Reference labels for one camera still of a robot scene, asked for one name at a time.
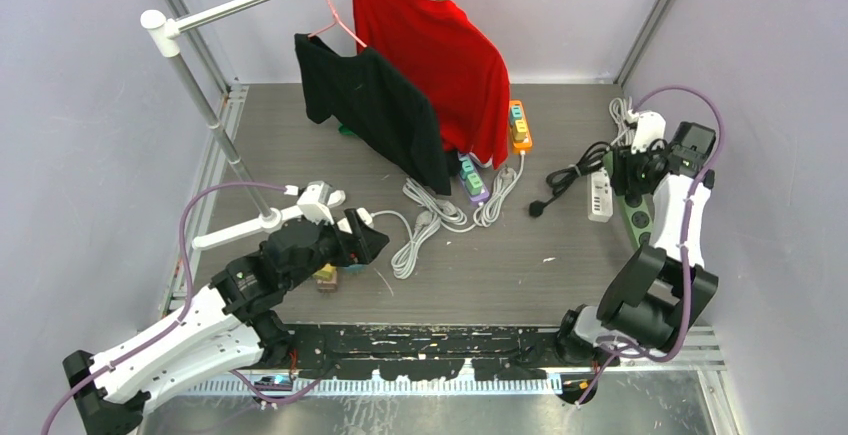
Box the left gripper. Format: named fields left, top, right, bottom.
left=283, top=208, right=387, bottom=291

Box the white power strip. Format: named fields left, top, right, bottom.
left=587, top=168, right=613, bottom=223

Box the green power strip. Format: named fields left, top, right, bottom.
left=603, top=150, right=653, bottom=250

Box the yellow plug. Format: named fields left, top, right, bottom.
left=313, top=264, right=338, bottom=283

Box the orange power strip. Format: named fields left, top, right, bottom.
left=509, top=100, right=533, bottom=154

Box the pink plug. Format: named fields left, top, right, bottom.
left=316, top=280, right=339, bottom=294

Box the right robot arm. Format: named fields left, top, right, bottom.
left=554, top=122, right=718, bottom=366

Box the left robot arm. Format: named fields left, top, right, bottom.
left=63, top=209, right=390, bottom=434

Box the purple power strip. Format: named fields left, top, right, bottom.
left=458, top=154, right=491, bottom=206

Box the black garment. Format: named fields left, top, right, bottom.
left=293, top=33, right=452, bottom=196

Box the red sweater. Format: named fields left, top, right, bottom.
left=352, top=0, right=510, bottom=167

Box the pink hanger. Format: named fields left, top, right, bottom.
left=308, top=0, right=367, bottom=49

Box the metal clothes rack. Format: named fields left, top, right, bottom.
left=140, top=0, right=286, bottom=250

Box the white coiled cable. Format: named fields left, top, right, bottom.
left=367, top=95, right=641, bottom=281

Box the black coiled cable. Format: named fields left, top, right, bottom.
left=528, top=140, right=617, bottom=219

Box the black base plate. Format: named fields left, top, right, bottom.
left=251, top=324, right=599, bottom=382

